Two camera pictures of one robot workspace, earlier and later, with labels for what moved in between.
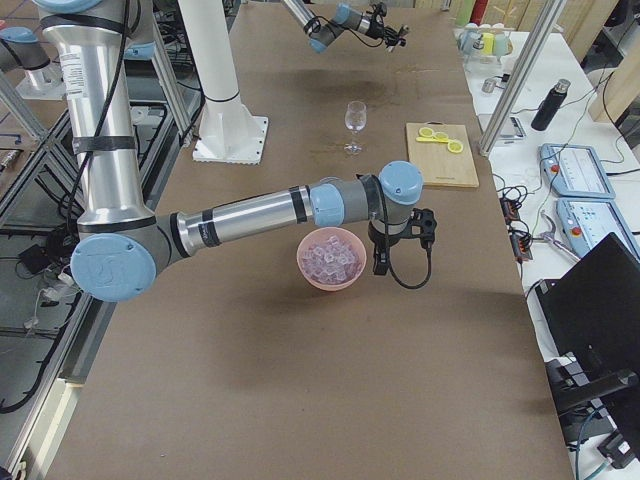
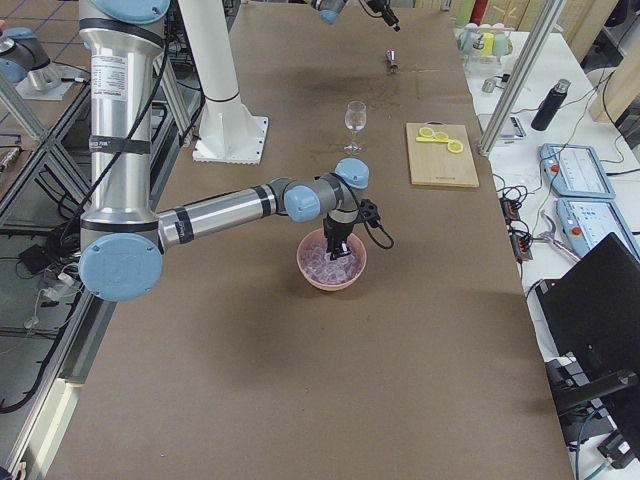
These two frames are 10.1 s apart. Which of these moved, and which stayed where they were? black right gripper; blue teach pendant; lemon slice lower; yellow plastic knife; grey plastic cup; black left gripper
Moved: black right gripper; black left gripper
Stayed: blue teach pendant; lemon slice lower; yellow plastic knife; grey plastic cup
